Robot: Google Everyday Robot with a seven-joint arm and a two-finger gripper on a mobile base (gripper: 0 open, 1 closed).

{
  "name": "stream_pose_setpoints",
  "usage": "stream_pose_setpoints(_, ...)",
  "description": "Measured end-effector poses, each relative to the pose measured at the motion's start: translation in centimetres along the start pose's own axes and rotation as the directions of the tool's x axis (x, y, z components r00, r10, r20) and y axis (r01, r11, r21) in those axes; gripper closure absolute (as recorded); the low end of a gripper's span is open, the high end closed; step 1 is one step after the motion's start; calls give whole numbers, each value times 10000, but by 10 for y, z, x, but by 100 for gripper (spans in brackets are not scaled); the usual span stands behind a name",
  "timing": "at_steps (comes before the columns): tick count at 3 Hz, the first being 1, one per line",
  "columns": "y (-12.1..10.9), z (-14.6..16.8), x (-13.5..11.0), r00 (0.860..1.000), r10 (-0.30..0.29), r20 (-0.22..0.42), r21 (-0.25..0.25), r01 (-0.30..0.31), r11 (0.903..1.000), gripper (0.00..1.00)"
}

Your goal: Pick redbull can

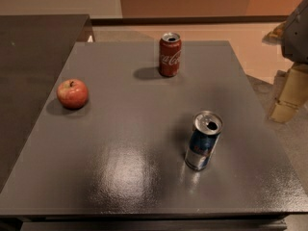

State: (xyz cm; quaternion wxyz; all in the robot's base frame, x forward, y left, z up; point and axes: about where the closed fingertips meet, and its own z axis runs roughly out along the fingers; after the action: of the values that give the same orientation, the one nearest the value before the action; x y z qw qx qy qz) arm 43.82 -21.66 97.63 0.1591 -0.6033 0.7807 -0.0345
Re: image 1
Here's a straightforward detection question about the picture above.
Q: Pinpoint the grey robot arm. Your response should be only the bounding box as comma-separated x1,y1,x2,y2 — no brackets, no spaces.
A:
262,0,308,123

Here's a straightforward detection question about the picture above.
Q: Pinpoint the blue silver redbull can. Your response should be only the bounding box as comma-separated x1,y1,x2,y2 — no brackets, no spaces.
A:
185,111,223,171

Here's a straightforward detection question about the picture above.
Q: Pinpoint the red coca-cola can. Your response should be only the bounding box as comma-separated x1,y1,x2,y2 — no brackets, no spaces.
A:
159,32,182,77

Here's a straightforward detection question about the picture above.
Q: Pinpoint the red apple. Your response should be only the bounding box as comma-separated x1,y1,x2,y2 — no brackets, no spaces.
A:
57,79,89,110

